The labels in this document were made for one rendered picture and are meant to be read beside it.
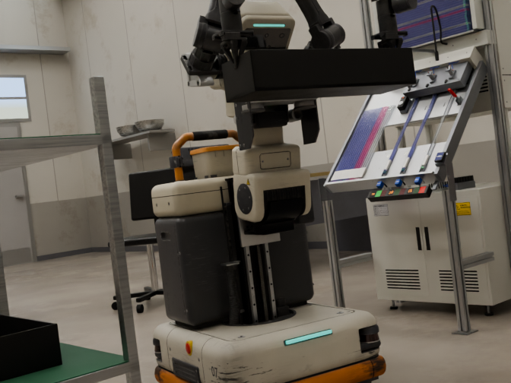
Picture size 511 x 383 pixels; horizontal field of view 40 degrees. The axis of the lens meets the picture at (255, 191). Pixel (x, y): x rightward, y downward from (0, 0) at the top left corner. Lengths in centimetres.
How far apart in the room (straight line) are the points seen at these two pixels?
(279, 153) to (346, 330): 64
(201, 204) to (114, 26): 838
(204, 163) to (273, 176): 38
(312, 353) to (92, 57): 935
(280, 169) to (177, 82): 707
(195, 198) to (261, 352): 60
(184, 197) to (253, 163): 31
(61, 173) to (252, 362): 958
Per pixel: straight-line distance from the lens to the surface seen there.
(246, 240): 248
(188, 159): 277
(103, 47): 1105
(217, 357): 227
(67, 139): 183
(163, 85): 966
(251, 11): 236
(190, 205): 249
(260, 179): 228
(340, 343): 243
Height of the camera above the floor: 77
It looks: 1 degrees down
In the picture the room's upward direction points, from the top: 7 degrees counter-clockwise
